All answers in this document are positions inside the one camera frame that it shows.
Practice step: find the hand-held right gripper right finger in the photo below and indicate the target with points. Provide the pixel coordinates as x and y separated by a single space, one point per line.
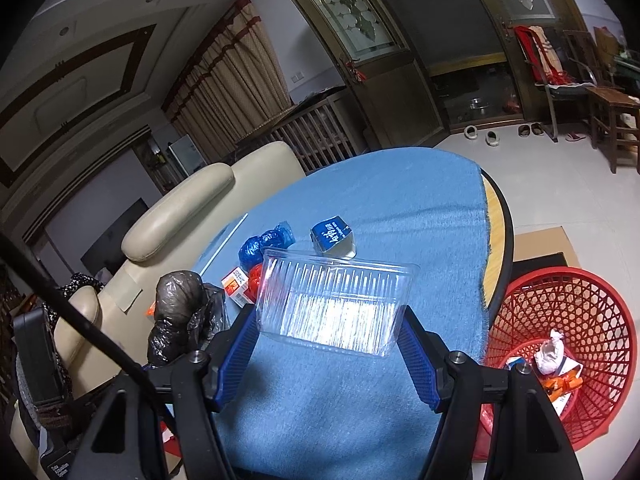
417 365

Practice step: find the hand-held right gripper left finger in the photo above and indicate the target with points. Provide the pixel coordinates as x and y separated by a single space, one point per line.
237 360

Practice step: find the clear plastic container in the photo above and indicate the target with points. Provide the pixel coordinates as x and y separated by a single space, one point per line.
330 305

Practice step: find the red plastic basket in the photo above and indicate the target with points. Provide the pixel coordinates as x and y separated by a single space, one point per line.
550 290

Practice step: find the orange carton box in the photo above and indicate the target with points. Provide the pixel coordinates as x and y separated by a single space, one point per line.
235 282

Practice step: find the black and white knit cloth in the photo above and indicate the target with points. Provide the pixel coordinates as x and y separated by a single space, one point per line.
80 285

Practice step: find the red plastic bag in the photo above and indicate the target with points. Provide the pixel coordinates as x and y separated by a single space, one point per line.
256 280

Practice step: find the dark plastic bag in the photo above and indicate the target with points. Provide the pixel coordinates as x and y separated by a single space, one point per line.
175 300

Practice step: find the blue plastic bag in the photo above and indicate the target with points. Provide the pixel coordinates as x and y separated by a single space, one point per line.
257 250

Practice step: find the white straw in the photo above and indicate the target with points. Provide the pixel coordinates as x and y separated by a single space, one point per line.
225 242

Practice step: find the white crumpled paper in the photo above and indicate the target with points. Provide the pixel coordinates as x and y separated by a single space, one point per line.
550 355

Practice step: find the black television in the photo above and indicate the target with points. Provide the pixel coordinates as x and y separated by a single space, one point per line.
115 240

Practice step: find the orange wrapper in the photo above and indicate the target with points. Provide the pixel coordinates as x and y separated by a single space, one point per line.
562 387

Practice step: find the blue toothpaste box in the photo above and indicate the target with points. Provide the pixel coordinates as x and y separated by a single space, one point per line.
330 232

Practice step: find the beige leather sofa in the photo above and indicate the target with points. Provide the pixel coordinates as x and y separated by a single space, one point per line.
165 215

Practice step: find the round wooden table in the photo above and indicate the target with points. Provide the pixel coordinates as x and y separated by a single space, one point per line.
497 220

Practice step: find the blue woven tablecloth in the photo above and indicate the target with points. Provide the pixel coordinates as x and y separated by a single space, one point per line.
390 200

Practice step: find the cardboard sheet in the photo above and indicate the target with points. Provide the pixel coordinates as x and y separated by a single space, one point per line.
545 242

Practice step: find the white cabinet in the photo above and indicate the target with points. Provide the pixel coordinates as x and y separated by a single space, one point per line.
186 155

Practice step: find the white slipper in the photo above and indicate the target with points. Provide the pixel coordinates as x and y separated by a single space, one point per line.
492 138
470 132

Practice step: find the wooden crib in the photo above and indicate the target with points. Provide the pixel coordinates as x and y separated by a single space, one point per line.
310 130

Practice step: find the brown slipper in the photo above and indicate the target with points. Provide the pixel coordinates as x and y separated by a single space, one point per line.
536 128
523 130

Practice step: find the metal pot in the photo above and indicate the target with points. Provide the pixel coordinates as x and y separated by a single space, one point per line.
477 104

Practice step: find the wooden door with leaf glass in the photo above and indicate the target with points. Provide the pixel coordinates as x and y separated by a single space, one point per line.
395 95

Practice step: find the red flip flop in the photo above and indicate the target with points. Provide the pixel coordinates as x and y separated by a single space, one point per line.
575 136

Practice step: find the beige striped curtain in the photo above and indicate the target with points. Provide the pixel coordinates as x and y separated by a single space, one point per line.
235 70

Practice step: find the red knot ornament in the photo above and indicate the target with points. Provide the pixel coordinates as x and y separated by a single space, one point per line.
357 71

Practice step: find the dark wooden chair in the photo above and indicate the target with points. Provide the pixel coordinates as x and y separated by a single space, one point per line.
610 100

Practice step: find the red garment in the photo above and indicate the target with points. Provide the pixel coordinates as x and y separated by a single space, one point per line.
530 50

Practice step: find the metal frame chair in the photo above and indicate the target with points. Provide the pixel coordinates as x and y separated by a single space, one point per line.
552 105

